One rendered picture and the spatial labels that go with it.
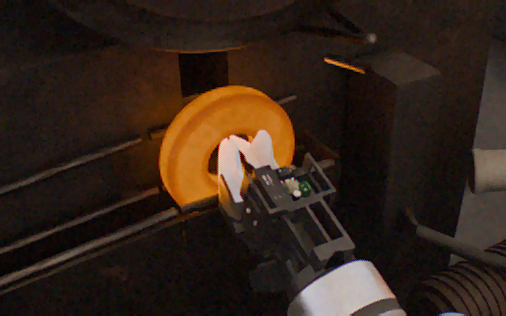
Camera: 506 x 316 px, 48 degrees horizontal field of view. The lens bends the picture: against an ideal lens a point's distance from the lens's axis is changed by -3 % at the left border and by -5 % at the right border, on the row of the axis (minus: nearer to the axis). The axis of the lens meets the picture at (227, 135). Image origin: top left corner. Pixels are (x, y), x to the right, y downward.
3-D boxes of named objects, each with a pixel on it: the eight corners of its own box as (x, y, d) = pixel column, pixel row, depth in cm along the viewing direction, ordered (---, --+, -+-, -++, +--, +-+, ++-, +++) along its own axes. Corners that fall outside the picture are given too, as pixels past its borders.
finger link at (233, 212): (247, 164, 63) (286, 226, 58) (245, 174, 65) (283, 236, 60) (207, 176, 62) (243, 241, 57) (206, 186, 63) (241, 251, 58)
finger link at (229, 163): (230, 106, 63) (271, 168, 58) (225, 144, 68) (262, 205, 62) (203, 113, 62) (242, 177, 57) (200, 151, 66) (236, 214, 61)
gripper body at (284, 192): (307, 146, 58) (376, 241, 51) (292, 200, 64) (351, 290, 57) (237, 167, 55) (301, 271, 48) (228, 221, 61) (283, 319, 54)
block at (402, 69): (335, 204, 88) (343, 53, 76) (377, 189, 91) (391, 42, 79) (379, 245, 79) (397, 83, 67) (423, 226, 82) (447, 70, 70)
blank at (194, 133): (144, 114, 62) (155, 128, 60) (272, 66, 67) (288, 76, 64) (174, 225, 71) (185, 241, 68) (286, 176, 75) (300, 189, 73)
